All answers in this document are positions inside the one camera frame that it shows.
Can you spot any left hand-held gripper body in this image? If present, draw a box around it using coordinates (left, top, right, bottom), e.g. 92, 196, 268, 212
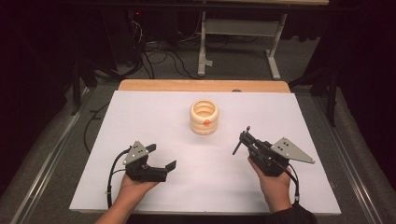
122, 140, 169, 183

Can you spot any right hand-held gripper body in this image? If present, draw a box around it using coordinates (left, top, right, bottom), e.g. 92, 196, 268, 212
247, 136, 316, 178

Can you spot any thin black brush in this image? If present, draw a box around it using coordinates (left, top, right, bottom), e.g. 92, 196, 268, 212
232, 125, 251, 156

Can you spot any person's left hand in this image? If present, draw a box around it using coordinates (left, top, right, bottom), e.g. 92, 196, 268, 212
119, 172, 161, 204

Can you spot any person's right hand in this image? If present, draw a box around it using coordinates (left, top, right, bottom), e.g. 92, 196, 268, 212
247, 156, 294, 214

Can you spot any white board table cover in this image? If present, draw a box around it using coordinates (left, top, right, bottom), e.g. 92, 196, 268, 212
68, 90, 342, 216

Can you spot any cream ribbed cup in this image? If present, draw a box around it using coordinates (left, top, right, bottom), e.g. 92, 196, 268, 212
189, 99, 219, 136

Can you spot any black metal stand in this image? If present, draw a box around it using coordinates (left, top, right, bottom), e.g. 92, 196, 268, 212
70, 57, 98, 117
288, 67, 340, 128

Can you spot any black computer tower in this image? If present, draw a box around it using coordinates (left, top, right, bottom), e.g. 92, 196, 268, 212
122, 8, 149, 68

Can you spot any right hand-held gripper black cable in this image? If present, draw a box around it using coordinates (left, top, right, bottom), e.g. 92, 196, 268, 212
279, 160, 301, 204

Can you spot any hand-held gripper black cable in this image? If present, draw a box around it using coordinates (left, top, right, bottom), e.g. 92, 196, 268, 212
106, 147, 132, 210
279, 160, 301, 204

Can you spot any left hand-held gripper black cable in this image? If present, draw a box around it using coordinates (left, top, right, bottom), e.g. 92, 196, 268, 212
106, 147, 132, 210

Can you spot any black floor cable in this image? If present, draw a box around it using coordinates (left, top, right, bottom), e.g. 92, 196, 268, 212
82, 102, 110, 154

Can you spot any aluminium floor rail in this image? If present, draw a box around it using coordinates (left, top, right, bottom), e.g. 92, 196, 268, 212
314, 94, 390, 224
8, 88, 92, 224

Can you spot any tangle of black cables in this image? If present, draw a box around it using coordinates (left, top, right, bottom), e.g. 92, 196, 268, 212
124, 18, 206, 80

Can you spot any white metal desk frame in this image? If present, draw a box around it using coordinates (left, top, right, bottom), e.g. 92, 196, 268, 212
197, 10, 289, 81

